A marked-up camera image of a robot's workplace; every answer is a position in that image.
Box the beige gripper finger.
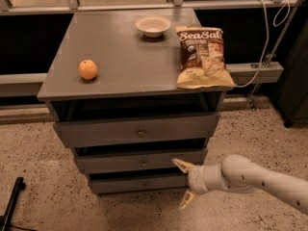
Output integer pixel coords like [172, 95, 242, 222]
[179, 190, 197, 210]
[172, 158, 194, 173]

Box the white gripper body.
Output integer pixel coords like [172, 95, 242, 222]
[189, 164, 221, 194]

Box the grey bottom drawer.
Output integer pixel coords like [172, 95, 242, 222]
[90, 173, 188, 194]

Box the grey drawer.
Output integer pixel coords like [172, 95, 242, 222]
[90, 173, 188, 194]
[75, 147, 207, 174]
[54, 113, 218, 148]

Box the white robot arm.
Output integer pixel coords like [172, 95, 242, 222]
[172, 155, 308, 215]

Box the grey middle drawer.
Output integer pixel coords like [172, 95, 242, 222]
[75, 147, 207, 174]

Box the grey top drawer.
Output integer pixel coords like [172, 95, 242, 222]
[54, 113, 218, 148]

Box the grey wooden drawer cabinet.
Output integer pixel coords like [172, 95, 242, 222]
[39, 18, 226, 184]

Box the metal diagonal pole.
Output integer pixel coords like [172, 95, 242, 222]
[246, 0, 308, 111]

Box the sea salt chips bag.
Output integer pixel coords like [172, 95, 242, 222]
[175, 26, 235, 89]

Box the dark cabinet at right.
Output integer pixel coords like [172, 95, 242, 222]
[270, 21, 308, 128]

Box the orange fruit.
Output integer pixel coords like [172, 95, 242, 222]
[78, 60, 98, 80]

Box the white paper bowl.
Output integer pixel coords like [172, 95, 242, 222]
[135, 16, 171, 39]

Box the black bar on floor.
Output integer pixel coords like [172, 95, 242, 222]
[0, 177, 25, 231]

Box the white cable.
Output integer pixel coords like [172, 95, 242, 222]
[235, 0, 291, 89]

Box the metal railing frame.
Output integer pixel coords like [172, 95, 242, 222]
[0, 0, 308, 98]

